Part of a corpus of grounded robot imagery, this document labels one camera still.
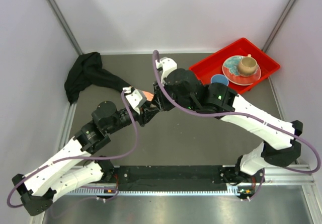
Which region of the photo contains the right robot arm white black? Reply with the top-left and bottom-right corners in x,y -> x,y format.
154,68 -> 302,182

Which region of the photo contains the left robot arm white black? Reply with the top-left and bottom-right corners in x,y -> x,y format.
12,100 -> 160,216

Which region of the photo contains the mannequin hand with long nails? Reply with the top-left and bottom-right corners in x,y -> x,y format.
143,91 -> 154,102

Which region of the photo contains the small blue round lid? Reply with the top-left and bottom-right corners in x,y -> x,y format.
210,74 -> 229,86

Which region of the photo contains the black sleeve cloth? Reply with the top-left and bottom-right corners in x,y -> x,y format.
64,52 -> 131,104

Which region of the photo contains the red and teal plate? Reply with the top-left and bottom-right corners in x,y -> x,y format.
222,55 -> 262,86

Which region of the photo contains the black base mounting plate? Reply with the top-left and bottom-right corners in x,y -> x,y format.
94,165 -> 259,192

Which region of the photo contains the beige ceramic cup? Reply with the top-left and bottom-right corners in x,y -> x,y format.
237,54 -> 258,77

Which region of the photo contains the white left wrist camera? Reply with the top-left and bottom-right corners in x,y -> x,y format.
123,87 -> 147,115

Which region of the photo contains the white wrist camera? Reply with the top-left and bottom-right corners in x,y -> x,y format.
155,57 -> 177,81
123,87 -> 147,115

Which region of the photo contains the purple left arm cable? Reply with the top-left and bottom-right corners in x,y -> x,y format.
7,90 -> 139,207

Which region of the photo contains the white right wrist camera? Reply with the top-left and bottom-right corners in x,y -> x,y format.
155,57 -> 177,81

